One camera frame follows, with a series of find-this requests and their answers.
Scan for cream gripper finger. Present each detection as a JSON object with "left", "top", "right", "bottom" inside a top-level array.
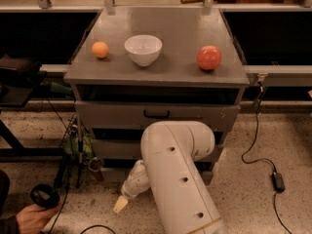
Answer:
[{"left": 113, "top": 195, "right": 129, "bottom": 214}]

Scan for grey bottom drawer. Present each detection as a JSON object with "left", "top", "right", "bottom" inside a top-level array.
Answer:
[{"left": 100, "top": 159, "right": 214, "bottom": 185}]

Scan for grey drawer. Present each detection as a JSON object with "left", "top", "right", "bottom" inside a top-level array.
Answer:
[
  {"left": 75, "top": 85, "right": 239, "bottom": 132},
  {"left": 100, "top": 159, "right": 214, "bottom": 185},
  {"left": 92, "top": 125, "right": 222, "bottom": 162}
]

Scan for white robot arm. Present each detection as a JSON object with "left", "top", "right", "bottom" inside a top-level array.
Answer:
[{"left": 113, "top": 121, "right": 228, "bottom": 234}]

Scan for grey middle drawer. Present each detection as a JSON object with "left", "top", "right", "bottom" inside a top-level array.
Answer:
[{"left": 92, "top": 125, "right": 222, "bottom": 162}]

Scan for grey top drawer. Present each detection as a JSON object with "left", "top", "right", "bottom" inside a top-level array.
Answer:
[{"left": 75, "top": 85, "right": 239, "bottom": 132}]

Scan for grey wooden drawer cabinet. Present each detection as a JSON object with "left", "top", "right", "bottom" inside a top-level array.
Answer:
[{"left": 63, "top": 6, "right": 251, "bottom": 177}]

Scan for person's hand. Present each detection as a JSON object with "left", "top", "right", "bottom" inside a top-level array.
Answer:
[{"left": 16, "top": 204, "right": 60, "bottom": 234}]

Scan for small round cup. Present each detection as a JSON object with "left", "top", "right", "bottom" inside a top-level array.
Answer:
[{"left": 88, "top": 157, "right": 104, "bottom": 181}]

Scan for black tripod legs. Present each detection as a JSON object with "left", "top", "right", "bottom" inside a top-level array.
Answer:
[{"left": 54, "top": 112, "right": 84, "bottom": 189}]

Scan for green bag with tools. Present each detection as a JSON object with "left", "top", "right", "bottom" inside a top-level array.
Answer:
[{"left": 62, "top": 132, "right": 96, "bottom": 161}]

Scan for white ceramic bowl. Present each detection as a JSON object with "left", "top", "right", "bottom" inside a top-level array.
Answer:
[{"left": 124, "top": 35, "right": 163, "bottom": 66}]

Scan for small orange fruit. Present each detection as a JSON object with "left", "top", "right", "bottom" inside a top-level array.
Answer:
[{"left": 92, "top": 42, "right": 109, "bottom": 59}]

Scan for black side table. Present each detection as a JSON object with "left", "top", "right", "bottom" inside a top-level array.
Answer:
[{"left": 0, "top": 71, "right": 64, "bottom": 158}]

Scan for red apple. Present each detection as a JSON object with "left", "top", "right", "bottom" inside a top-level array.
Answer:
[{"left": 197, "top": 46, "right": 221, "bottom": 70}]

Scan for wooden stick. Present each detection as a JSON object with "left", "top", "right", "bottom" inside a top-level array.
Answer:
[{"left": 180, "top": 0, "right": 218, "bottom": 4}]

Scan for black floor cable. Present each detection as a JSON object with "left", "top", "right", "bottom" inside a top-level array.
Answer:
[{"left": 47, "top": 178, "right": 117, "bottom": 234}]

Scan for black power adapter with cable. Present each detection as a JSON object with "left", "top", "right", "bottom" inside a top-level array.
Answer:
[{"left": 241, "top": 81, "right": 292, "bottom": 234}]

